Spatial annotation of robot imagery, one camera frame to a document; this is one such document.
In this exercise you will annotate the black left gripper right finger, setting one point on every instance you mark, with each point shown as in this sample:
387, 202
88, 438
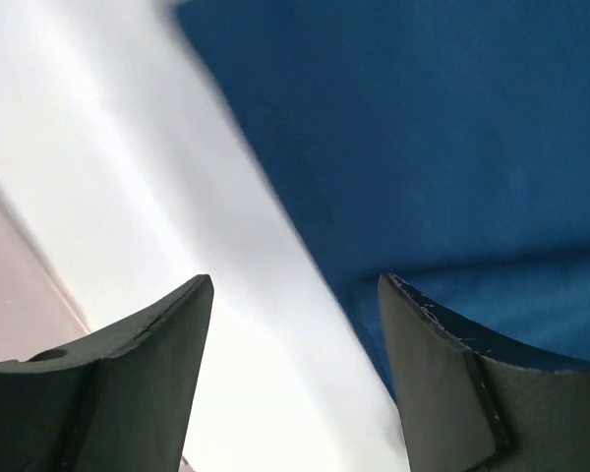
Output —
471, 399

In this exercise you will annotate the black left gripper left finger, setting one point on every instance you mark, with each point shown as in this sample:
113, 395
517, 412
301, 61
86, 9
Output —
118, 399

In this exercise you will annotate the navy blue printed t-shirt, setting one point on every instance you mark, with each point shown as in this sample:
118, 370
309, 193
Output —
447, 142

